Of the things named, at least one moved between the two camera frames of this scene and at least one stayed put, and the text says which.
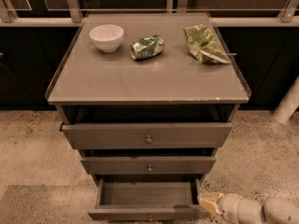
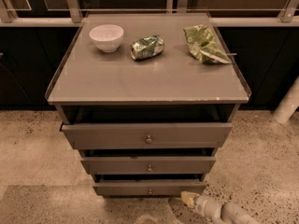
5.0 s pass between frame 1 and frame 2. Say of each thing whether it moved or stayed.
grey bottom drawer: moved
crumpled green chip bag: stayed
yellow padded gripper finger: moved
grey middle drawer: stayed
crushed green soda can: stayed
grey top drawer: stayed
